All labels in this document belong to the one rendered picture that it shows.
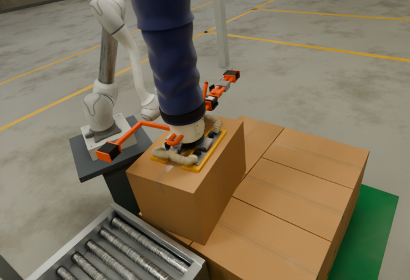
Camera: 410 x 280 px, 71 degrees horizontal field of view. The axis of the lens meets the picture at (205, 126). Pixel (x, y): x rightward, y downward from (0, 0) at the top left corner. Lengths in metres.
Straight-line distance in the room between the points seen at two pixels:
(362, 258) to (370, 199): 0.54
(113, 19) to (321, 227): 1.54
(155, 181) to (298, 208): 0.82
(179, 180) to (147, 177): 0.16
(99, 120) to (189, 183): 0.82
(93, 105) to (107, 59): 0.31
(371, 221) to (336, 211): 0.76
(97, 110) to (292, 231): 1.32
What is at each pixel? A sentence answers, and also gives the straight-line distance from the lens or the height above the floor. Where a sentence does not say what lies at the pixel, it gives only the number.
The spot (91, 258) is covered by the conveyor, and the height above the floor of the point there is 0.49.
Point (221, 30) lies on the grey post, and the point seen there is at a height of 0.60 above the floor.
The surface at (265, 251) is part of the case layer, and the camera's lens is 1.60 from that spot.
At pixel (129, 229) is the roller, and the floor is 0.55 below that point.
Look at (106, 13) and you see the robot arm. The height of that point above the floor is 1.59.
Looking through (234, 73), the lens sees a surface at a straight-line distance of 1.92.
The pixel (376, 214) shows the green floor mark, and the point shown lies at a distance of 2.58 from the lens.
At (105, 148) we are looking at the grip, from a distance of 1.46.
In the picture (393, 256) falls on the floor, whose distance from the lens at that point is 2.40.
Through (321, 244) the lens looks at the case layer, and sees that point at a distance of 1.65.
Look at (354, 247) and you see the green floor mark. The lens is 2.35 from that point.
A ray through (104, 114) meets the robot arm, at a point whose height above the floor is 1.01.
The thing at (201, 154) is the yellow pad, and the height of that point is 0.97.
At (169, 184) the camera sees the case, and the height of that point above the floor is 0.94.
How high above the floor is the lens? 1.90
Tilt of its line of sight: 34 degrees down
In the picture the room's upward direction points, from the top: 9 degrees counter-clockwise
